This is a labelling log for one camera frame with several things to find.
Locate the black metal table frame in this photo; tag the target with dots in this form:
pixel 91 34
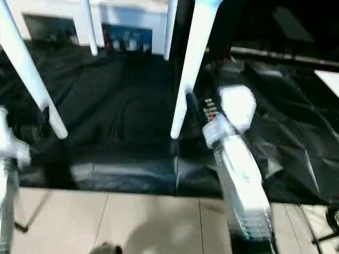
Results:
pixel 31 211

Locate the dark grey tube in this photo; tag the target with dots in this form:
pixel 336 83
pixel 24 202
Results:
pixel 286 56

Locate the black backdrop cloth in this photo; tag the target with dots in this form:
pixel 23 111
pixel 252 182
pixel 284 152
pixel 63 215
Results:
pixel 278 23

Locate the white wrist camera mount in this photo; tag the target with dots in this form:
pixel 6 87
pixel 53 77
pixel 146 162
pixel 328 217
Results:
pixel 13 143
pixel 238 105

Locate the black tripod stand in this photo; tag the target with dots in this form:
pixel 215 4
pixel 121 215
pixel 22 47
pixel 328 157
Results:
pixel 328 232

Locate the red white bottle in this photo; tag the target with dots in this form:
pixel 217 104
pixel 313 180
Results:
pixel 106 39

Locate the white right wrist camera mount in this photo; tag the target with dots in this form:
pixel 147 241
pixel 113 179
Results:
pixel 238 105

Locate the patterned jar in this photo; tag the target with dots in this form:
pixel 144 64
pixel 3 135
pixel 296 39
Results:
pixel 129 42

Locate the white glass-door cabinet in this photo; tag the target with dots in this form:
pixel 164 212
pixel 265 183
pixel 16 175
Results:
pixel 127 13

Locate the black work surface mat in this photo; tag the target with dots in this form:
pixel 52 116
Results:
pixel 119 105

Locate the white plastic table leg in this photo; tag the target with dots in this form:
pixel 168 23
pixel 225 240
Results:
pixel 169 29
pixel 193 58
pixel 90 26
pixel 26 66

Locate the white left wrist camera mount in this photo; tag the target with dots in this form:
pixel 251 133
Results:
pixel 13 143

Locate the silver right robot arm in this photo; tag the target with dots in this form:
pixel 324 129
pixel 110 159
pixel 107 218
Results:
pixel 243 180

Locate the small white cup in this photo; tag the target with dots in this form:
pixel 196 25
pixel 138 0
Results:
pixel 145 47

